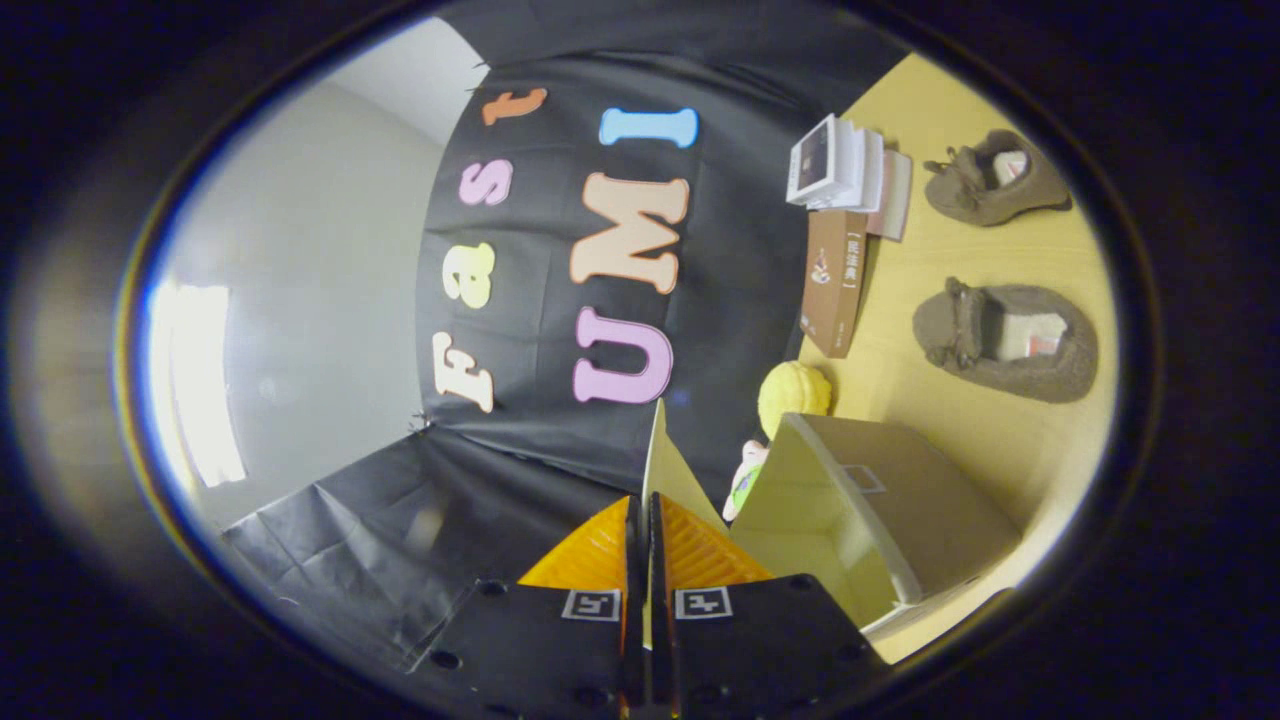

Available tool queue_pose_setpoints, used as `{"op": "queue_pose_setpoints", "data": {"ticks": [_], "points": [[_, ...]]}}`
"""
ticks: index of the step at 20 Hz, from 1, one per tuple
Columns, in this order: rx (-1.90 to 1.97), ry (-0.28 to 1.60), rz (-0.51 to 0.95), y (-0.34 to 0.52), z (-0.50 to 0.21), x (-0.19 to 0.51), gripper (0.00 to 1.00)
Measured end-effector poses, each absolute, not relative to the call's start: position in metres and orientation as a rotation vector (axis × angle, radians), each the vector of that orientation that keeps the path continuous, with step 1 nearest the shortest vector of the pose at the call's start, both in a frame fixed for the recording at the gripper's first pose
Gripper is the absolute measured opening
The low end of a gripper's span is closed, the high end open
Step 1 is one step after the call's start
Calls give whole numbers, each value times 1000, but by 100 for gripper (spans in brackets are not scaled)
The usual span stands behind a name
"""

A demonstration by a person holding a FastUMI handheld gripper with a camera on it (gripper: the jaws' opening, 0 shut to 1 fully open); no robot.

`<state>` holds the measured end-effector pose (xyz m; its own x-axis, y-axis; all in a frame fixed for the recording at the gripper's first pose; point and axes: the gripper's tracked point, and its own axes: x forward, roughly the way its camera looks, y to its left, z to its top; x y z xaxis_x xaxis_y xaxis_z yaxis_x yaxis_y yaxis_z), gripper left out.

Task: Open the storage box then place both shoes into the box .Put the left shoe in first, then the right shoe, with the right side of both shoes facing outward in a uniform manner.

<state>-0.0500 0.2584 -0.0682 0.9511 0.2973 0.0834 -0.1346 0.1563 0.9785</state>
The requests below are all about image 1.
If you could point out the pink and green plush toy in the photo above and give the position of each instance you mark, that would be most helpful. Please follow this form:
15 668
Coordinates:
745 480

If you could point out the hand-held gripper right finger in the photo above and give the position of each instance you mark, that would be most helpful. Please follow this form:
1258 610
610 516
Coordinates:
660 650

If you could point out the beige fabric storage box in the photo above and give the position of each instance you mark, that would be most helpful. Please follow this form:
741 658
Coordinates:
900 500

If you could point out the pink book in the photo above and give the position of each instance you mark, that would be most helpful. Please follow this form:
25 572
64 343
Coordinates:
898 200

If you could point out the yellow plush toy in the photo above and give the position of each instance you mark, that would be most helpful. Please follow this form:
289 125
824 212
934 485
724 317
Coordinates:
793 395

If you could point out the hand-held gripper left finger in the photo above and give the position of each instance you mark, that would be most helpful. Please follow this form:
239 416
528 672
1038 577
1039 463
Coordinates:
632 650

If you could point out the plain white book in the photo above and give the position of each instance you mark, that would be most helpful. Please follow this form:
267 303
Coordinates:
868 170

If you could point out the brown fuzzy shoe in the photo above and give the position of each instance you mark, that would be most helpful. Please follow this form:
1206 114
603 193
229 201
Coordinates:
965 190
950 335

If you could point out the white book with dark cover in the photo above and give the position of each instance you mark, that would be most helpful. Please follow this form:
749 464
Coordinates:
812 160

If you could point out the brown book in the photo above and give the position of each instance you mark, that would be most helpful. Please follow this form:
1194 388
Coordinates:
830 290

